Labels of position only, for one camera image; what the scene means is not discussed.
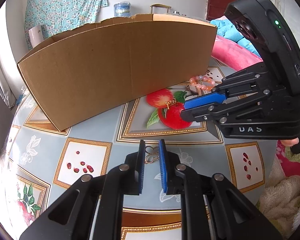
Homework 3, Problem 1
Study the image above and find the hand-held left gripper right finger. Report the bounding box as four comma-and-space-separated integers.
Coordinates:
158, 139, 283, 240

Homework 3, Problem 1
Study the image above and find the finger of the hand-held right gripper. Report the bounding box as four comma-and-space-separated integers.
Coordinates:
184, 64, 273, 110
180, 91, 290, 125

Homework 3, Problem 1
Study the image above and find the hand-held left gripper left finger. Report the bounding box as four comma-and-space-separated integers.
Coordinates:
19, 140, 147, 240

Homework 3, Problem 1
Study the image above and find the orange pink bead bracelet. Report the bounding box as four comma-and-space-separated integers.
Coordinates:
189, 74, 217, 92

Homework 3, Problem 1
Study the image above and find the brown cardboard box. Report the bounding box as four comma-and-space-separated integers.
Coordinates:
17, 14, 218, 132

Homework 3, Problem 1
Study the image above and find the pink floral blanket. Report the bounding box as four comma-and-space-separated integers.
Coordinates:
211, 35, 300, 180

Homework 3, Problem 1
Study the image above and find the fruit print tablecloth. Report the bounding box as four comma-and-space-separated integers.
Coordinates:
5, 57, 278, 240

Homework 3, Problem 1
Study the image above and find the light blue quilt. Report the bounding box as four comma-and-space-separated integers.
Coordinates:
211, 17, 257, 53

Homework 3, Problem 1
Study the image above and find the dark red door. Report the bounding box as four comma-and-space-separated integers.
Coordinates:
206, 0, 240, 21

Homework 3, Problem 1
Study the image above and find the white fluffy blanket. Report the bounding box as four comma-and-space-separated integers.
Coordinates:
259, 155, 300, 239

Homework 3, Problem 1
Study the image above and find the blue water dispenser bottle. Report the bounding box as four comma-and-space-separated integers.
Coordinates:
114, 2, 133, 18

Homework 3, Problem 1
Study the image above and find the pale rolled mat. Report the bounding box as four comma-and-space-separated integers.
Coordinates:
28, 26, 44, 48

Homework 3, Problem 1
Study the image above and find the floral blue wall cloth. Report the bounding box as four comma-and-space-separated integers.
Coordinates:
25, 0, 108, 50

